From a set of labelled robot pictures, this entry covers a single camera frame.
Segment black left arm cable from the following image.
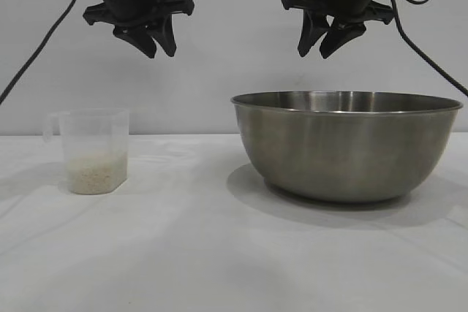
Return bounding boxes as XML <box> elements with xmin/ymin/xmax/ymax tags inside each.
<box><xmin>0</xmin><ymin>0</ymin><xmax>179</xmax><ymax>105</ymax></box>

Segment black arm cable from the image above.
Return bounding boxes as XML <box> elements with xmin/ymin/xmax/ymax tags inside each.
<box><xmin>0</xmin><ymin>0</ymin><xmax>179</xmax><ymax>105</ymax></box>
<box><xmin>383</xmin><ymin>0</ymin><xmax>468</xmax><ymax>96</ymax></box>

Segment white rice grains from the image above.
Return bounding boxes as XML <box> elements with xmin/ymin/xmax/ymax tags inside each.
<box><xmin>67</xmin><ymin>151</ymin><xmax>128</xmax><ymax>194</ymax></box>

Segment clear plastic measuring cup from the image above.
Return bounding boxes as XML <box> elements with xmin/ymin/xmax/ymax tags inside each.
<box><xmin>42</xmin><ymin>107</ymin><xmax>129</xmax><ymax>195</ymax></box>

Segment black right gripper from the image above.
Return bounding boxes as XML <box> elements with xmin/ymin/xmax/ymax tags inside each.
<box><xmin>282</xmin><ymin>0</ymin><xmax>395</xmax><ymax>58</ymax></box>

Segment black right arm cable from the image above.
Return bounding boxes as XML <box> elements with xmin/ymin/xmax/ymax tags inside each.
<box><xmin>383</xmin><ymin>0</ymin><xmax>468</xmax><ymax>96</ymax></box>

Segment stainless steel mixing bowl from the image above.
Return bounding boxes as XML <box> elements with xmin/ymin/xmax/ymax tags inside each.
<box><xmin>230</xmin><ymin>89</ymin><xmax>464</xmax><ymax>204</ymax></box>

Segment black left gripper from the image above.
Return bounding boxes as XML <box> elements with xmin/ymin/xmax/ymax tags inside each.
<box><xmin>83</xmin><ymin>0</ymin><xmax>194</xmax><ymax>59</ymax></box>

